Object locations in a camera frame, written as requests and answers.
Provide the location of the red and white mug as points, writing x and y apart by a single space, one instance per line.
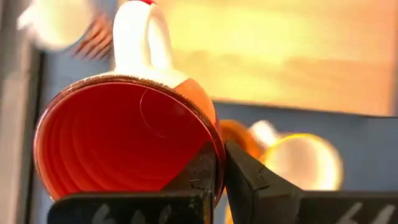
109 140

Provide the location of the blue-grey table mat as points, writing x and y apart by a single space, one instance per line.
357 149

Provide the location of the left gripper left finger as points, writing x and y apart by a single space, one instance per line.
130 208

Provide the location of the orange leaf patterned mug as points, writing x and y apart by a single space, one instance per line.
53 25

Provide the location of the black aluminium table frame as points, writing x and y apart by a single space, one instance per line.
34 140

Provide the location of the black frame wooden shelf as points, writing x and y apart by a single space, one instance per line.
280 46

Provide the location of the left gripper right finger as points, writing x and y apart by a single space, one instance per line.
280 205

